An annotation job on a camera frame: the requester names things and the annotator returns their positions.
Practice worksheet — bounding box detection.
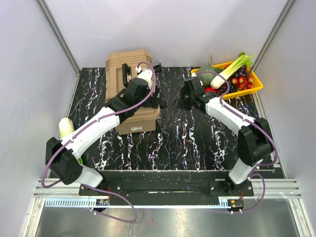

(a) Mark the red apple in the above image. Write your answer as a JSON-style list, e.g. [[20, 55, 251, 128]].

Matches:
[[204, 86, 216, 93]]

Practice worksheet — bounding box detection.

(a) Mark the yellow plastic tray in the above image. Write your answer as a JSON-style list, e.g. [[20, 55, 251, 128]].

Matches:
[[191, 62, 263, 100]]

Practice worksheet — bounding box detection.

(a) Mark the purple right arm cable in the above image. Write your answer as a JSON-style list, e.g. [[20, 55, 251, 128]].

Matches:
[[192, 71, 279, 214]]

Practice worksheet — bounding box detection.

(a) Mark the leek with green leaves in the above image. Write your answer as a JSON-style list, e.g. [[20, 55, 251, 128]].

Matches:
[[210, 52, 254, 89]]

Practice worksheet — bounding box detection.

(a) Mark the dark grape bunch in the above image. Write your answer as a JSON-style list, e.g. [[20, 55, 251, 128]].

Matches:
[[220, 65, 250, 94]]

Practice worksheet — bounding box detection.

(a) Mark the green melon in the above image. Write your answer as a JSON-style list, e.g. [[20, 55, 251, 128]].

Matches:
[[196, 66, 216, 86]]

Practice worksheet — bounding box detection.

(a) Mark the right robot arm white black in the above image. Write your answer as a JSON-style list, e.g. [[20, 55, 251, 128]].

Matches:
[[174, 77, 275, 196]]

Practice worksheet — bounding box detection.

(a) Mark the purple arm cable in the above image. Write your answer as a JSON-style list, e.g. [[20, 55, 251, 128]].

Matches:
[[192, 71, 279, 214], [40, 61, 138, 223]]

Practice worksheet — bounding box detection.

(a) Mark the napa cabbage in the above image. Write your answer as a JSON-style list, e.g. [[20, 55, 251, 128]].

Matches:
[[58, 117, 84, 166]]

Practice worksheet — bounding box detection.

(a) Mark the avocado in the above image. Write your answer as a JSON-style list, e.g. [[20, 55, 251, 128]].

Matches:
[[215, 68, 223, 74]]

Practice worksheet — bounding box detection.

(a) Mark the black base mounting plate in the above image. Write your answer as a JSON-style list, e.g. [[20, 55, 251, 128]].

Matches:
[[78, 169, 254, 206]]

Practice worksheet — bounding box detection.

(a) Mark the tan plastic tool box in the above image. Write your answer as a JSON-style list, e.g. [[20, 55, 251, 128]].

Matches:
[[105, 49, 162, 135]]

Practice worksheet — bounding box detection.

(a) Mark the black marble pattern mat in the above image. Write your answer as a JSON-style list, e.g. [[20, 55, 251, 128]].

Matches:
[[68, 67, 261, 170]]

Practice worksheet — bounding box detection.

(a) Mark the red yellow cherry cluster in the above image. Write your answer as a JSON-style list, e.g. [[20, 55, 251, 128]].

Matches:
[[230, 76, 254, 90]]

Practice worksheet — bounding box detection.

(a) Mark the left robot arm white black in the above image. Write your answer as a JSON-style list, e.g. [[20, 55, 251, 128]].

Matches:
[[45, 67, 157, 195]]

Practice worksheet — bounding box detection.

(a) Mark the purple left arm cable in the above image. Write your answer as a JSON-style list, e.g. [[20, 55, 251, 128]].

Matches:
[[40, 61, 138, 223]]

